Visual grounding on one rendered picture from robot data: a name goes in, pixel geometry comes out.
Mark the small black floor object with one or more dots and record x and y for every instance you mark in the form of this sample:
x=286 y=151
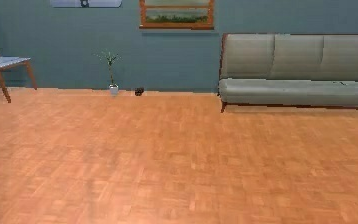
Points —
x=139 y=91

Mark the green plant in white pot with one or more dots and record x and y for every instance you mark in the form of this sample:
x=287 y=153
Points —
x=112 y=83

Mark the wooden framed window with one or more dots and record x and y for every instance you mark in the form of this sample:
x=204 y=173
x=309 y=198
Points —
x=177 y=15

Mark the grey table with wooden legs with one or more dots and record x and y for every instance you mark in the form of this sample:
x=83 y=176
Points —
x=7 y=62

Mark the grey sofa with wooden frame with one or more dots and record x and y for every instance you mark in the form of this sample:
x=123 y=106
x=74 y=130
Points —
x=287 y=66

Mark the pale blue wall picture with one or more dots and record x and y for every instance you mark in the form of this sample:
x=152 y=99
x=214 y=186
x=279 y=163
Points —
x=87 y=3

